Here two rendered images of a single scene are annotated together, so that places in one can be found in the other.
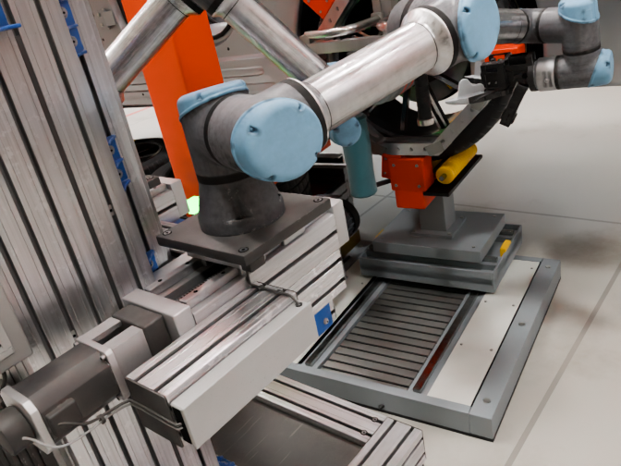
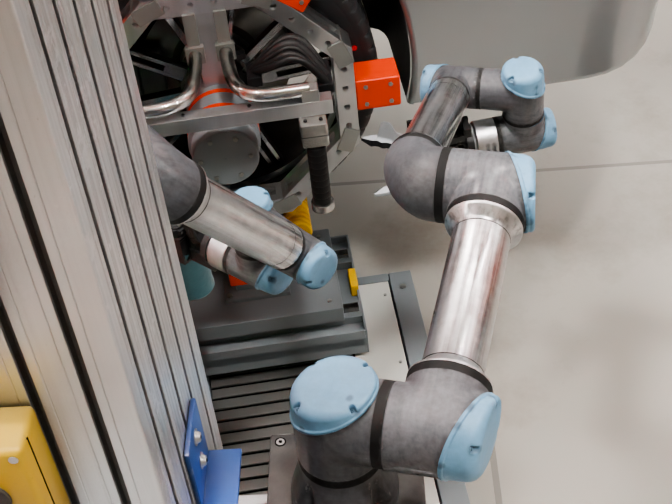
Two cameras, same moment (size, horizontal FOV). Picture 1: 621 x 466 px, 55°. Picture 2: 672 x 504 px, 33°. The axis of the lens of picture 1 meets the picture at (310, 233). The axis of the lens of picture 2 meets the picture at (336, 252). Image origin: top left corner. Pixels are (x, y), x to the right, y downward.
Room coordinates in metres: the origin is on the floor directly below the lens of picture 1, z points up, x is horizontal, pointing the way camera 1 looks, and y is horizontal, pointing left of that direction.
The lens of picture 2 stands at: (0.18, 0.72, 2.14)
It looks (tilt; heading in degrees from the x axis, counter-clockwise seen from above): 41 degrees down; 320
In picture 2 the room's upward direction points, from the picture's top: 6 degrees counter-clockwise
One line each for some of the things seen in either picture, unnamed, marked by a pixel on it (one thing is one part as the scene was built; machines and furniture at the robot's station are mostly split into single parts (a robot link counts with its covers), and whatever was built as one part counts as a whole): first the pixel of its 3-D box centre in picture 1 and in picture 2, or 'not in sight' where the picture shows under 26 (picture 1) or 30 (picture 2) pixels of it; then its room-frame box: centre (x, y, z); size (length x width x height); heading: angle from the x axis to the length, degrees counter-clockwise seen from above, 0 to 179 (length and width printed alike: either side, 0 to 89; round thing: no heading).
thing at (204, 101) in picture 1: (221, 125); (340, 415); (0.96, 0.11, 0.98); 0.13 x 0.12 x 0.14; 31
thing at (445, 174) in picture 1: (457, 161); (294, 198); (1.81, -0.52, 0.51); 0.29 x 0.06 x 0.06; 143
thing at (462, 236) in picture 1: (435, 203); (250, 248); (1.94, -0.46, 0.32); 0.40 x 0.30 x 0.28; 53
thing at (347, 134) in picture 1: (341, 127); (260, 264); (1.42, -0.13, 0.81); 0.11 x 0.08 x 0.09; 8
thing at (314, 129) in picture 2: not in sight; (312, 122); (1.54, -0.38, 0.93); 0.09 x 0.05 x 0.05; 143
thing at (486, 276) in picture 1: (441, 250); (260, 305); (1.94, -0.46, 0.13); 0.50 x 0.36 x 0.10; 53
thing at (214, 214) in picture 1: (236, 190); (342, 469); (0.96, 0.11, 0.87); 0.15 x 0.15 x 0.10
